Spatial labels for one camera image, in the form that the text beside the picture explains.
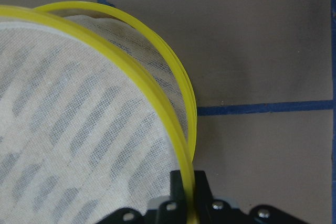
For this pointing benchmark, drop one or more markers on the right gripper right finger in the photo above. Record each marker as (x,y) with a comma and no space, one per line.
(211,209)

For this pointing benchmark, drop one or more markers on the yellow steamer basket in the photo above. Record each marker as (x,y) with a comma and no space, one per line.
(96,111)

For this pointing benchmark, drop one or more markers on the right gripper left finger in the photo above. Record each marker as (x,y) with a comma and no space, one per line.
(165,209)

